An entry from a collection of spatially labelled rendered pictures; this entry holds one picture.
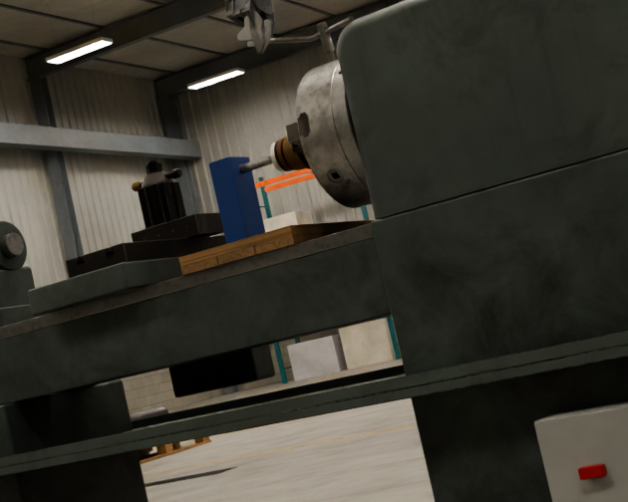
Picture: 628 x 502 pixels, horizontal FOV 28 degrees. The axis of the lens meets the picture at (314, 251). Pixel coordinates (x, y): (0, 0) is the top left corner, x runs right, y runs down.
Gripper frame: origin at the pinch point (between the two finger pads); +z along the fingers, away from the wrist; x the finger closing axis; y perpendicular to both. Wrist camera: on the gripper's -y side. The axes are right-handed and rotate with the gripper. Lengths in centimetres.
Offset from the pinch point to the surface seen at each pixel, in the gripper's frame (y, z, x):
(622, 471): -67, 102, -4
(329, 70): -18.4, 12.7, 2.4
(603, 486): -63, 104, -5
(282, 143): 1.2, 20.3, -7.4
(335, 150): -18.3, 30.7, 2.1
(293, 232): -5.7, 44.7, 0.4
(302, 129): -11.9, 24.8, 4.0
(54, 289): 57, 44, 6
